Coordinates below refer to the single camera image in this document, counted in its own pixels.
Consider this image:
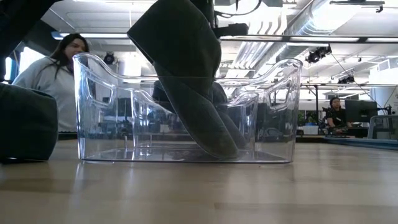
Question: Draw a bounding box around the black ceiling rail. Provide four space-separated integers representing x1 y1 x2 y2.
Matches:
329 0 386 13

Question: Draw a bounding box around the black ceiling device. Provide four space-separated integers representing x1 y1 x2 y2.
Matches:
338 75 356 85

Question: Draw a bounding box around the grey frame structure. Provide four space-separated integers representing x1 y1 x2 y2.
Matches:
367 114 398 141

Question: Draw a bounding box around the blue denim cap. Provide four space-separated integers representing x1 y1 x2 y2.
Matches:
126 0 240 160

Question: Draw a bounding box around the long ceiling light track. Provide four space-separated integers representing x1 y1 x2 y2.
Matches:
51 30 398 44

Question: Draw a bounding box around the bright window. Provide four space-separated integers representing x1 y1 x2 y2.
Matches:
18 46 46 74
4 57 15 82

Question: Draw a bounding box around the black pole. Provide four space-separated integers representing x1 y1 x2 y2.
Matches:
313 84 318 125

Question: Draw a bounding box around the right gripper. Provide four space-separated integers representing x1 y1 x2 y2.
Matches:
191 0 249 39

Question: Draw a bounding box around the black monitor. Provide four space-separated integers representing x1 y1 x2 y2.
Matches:
344 99 379 124

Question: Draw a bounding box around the person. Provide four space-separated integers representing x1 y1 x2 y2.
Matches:
324 96 353 135
11 32 91 133

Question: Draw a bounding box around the clear plastic bin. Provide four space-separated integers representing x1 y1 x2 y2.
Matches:
72 52 304 164
129 88 261 152

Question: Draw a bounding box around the green cap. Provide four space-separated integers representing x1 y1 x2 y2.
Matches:
0 82 59 162

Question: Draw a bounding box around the white ceiling vent unit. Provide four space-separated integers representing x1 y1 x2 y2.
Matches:
377 57 398 73

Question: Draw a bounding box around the black ceiling camera cluster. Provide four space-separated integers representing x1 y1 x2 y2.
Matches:
305 44 333 64

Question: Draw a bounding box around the plant in white planter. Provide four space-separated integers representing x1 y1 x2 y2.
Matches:
303 111 318 135

